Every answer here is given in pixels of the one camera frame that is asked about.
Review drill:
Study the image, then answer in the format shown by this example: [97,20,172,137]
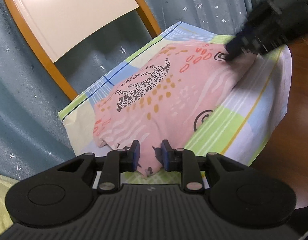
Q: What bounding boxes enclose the pink patterned shorts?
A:
[93,40,256,177]

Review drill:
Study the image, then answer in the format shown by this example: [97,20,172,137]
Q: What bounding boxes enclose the pastel checked chair cushion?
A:
[57,21,293,188]

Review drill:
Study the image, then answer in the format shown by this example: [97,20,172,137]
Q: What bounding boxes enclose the green sofa cover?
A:
[0,175,18,235]

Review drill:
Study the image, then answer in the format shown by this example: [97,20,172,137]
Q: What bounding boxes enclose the white wooden chair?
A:
[4,0,162,100]

